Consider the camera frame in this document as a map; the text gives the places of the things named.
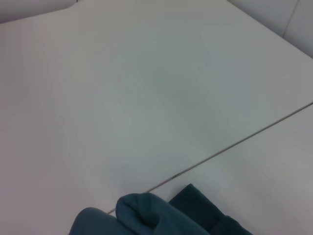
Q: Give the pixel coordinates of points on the teal blue t-shirt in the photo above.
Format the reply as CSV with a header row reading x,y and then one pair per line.
x,y
151,215

